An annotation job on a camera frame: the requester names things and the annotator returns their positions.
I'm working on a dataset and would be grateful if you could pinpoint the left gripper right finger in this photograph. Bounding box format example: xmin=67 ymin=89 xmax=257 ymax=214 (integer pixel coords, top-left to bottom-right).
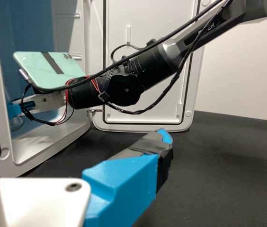
xmin=81 ymin=128 xmax=174 ymax=227

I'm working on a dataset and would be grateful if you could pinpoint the clear flask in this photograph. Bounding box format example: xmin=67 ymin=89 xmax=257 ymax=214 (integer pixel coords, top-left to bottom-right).
xmin=10 ymin=114 xmax=25 ymax=130

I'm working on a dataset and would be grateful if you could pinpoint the incubator door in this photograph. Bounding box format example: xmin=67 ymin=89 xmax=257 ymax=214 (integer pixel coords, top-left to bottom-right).
xmin=85 ymin=0 xmax=205 ymax=132

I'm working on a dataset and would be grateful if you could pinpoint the black cable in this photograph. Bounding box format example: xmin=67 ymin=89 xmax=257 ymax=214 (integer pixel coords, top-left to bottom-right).
xmin=17 ymin=0 xmax=231 ymax=92

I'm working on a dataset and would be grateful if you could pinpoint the right wrist camera phone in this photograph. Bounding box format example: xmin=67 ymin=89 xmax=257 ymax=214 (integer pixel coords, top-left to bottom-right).
xmin=12 ymin=51 xmax=86 ymax=91

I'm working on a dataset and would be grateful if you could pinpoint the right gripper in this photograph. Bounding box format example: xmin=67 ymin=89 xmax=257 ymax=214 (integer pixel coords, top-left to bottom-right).
xmin=7 ymin=90 xmax=67 ymax=120

